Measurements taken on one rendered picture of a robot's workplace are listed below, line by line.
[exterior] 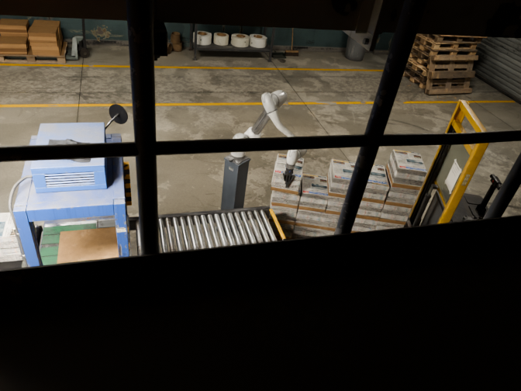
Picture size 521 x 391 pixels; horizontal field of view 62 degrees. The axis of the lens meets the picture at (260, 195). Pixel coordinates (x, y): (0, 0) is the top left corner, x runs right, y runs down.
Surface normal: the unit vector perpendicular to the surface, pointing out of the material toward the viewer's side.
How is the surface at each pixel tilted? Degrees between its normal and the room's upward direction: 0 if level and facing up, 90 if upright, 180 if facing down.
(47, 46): 90
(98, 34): 90
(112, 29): 90
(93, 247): 0
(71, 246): 0
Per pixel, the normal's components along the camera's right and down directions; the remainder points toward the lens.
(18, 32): 0.27, 0.62
